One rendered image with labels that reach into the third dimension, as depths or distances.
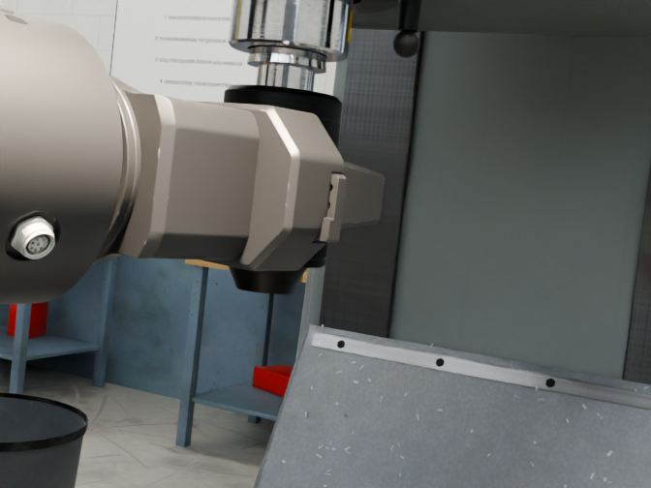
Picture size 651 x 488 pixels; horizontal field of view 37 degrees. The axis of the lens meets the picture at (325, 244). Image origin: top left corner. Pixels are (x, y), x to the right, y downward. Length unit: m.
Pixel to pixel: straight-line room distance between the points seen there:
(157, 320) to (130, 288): 0.26
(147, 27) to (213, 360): 1.91
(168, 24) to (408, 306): 4.98
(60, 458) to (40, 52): 2.05
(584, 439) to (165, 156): 0.47
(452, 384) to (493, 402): 0.03
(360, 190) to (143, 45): 5.39
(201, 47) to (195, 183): 5.23
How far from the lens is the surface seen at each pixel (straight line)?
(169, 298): 5.54
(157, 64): 5.68
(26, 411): 2.64
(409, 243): 0.77
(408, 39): 0.37
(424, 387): 0.75
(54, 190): 0.27
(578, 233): 0.73
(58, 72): 0.28
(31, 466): 2.26
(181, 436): 4.61
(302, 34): 0.37
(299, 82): 0.39
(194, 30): 5.58
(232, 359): 5.34
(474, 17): 0.61
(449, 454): 0.73
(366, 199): 0.39
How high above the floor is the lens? 1.23
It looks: 3 degrees down
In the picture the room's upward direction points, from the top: 6 degrees clockwise
